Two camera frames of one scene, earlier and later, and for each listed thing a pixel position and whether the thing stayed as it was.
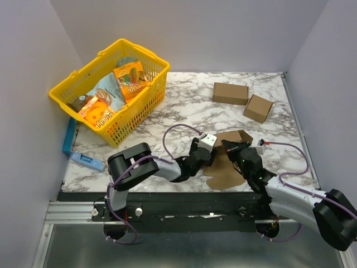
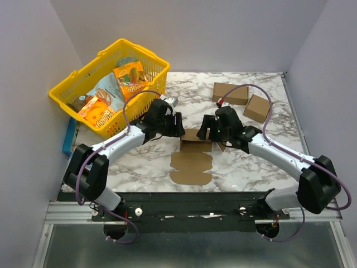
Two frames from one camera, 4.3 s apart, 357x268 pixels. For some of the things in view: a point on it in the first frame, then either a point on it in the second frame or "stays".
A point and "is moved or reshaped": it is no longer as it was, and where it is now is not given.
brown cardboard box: x=223 y=172 is moved or reshaped
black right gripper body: x=236 y=148 -> x=211 y=126
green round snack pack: x=123 y=61 stays
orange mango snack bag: x=132 y=79 stays
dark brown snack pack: x=77 y=104 stays
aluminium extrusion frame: x=80 y=213 stays
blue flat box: x=69 y=137 stays
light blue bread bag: x=109 y=91 stays
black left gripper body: x=193 y=146 -> x=167 y=126
